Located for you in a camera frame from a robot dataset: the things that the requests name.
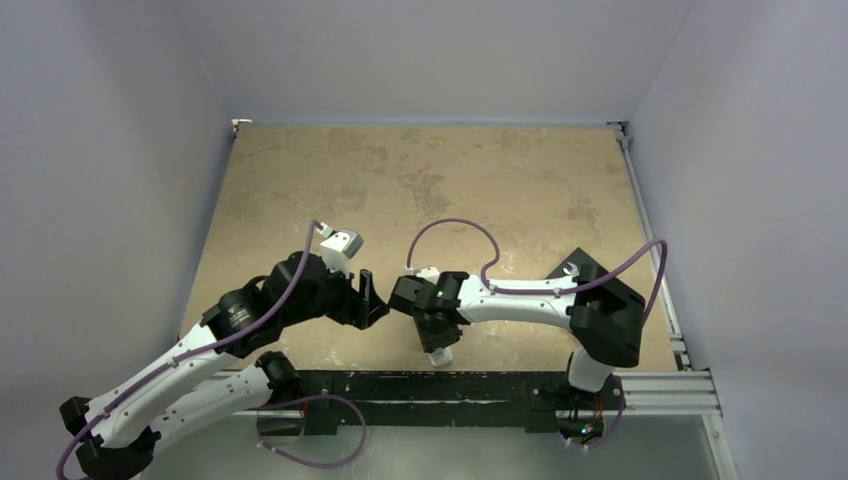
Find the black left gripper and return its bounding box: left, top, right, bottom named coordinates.
left=282, top=254, right=388, bottom=328

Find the white remote control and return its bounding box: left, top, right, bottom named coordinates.
left=427, top=347, right=454, bottom=368

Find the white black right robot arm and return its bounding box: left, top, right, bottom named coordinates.
left=389, top=263, right=648, bottom=407

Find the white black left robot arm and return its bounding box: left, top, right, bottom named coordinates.
left=55, top=250, right=390, bottom=479

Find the silver open-end wrench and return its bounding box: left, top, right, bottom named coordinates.
left=563, top=262, right=580, bottom=276

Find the black foam block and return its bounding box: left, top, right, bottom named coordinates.
left=545, top=248, right=609, bottom=285

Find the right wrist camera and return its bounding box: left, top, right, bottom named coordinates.
left=406, top=266, right=440, bottom=284

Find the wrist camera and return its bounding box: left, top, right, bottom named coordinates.
left=406, top=266, right=440, bottom=284
left=319, top=225, right=365, bottom=276

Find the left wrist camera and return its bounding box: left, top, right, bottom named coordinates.
left=319, top=225, right=365, bottom=276

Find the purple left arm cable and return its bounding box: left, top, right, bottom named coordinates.
left=55, top=219, right=326, bottom=480

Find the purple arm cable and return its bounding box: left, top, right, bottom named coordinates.
left=55, top=219, right=326, bottom=480
left=405, top=217, right=669, bottom=329

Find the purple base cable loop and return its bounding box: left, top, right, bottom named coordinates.
left=256, top=394, right=368, bottom=470

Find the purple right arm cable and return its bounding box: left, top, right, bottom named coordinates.
left=405, top=217, right=669, bottom=329

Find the aluminium frame base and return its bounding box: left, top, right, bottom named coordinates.
left=119, top=367, right=737, bottom=480

